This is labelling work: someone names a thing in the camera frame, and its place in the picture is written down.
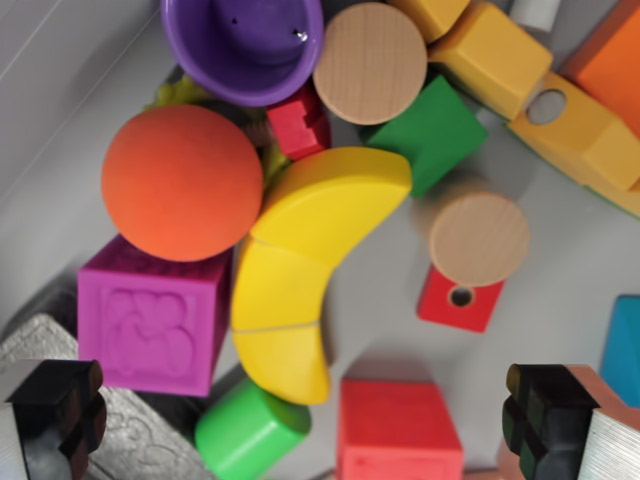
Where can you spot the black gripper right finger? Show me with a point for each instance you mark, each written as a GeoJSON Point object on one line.
{"type": "Point", "coordinates": [555, 420]}

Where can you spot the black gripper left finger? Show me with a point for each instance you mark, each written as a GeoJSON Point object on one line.
{"type": "Point", "coordinates": [50, 415]}

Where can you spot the silver embossed rectangular block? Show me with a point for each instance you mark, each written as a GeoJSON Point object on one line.
{"type": "Point", "coordinates": [142, 440]}

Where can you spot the teal wooden block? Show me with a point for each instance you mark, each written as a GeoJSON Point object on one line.
{"type": "Point", "coordinates": [622, 345]}

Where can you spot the purple embossed cube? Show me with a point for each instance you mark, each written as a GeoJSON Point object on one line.
{"type": "Point", "coordinates": [150, 340]}

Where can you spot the red embossed cube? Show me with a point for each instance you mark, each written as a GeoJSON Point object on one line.
{"type": "Point", "coordinates": [395, 435]}

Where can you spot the red square nut with hole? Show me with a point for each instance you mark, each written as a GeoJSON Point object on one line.
{"type": "Point", "coordinates": [435, 310]}

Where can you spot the green wooden cylinder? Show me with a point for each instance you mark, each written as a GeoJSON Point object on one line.
{"type": "Point", "coordinates": [240, 440]}

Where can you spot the natural wooden cylinder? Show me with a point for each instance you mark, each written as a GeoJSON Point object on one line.
{"type": "Point", "coordinates": [370, 65]}
{"type": "Point", "coordinates": [480, 240]}

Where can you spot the yellow wooden sliced banana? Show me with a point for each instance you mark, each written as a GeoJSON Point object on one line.
{"type": "Point", "coordinates": [280, 300]}

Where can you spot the orange foam ball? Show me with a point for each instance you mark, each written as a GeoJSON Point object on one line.
{"type": "Point", "coordinates": [180, 185]}

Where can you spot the green wooden cube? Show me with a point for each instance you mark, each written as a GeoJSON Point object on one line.
{"type": "Point", "coordinates": [435, 140]}

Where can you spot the orange rectangular wooden block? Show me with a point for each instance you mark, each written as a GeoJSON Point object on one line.
{"type": "Point", "coordinates": [615, 60]}

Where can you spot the mustard yellow segmented wooden toy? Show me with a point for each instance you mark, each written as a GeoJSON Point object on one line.
{"type": "Point", "coordinates": [490, 55]}

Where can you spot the red notched wooden block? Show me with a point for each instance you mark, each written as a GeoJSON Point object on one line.
{"type": "Point", "coordinates": [295, 125]}

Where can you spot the purple plastic cup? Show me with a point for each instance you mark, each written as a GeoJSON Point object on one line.
{"type": "Point", "coordinates": [240, 30]}

